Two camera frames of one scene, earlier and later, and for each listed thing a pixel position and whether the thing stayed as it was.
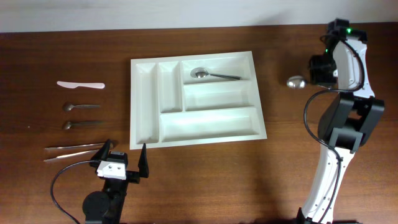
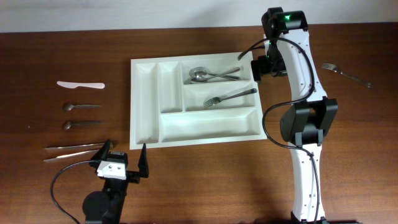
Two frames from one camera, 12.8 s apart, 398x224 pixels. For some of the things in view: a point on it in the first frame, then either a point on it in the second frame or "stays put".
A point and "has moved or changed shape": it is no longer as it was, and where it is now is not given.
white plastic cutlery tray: (194, 99) stays put
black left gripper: (134, 177) stays put
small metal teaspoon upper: (68, 107) stays put
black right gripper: (314, 79) to (263, 69)
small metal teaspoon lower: (68, 125) stays put
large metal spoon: (296, 82) has moved or changed shape
